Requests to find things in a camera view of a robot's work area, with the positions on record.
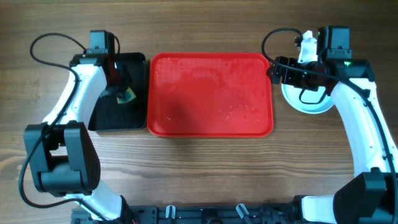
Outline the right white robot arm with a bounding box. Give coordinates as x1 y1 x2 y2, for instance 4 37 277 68
267 26 397 223

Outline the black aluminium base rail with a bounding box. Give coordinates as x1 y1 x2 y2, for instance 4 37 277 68
70 202 296 224

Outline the white plate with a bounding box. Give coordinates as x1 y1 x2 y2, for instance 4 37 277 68
281 84 334 114

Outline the black plastic tray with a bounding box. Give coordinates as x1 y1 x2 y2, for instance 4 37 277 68
88 52 148 131

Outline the red plastic tray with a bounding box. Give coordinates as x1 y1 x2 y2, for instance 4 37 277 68
147 52 274 138

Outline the green yellow sponge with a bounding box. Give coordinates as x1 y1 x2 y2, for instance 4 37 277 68
116 87 136 104

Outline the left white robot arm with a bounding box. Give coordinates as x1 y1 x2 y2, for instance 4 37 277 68
18 30 138 223

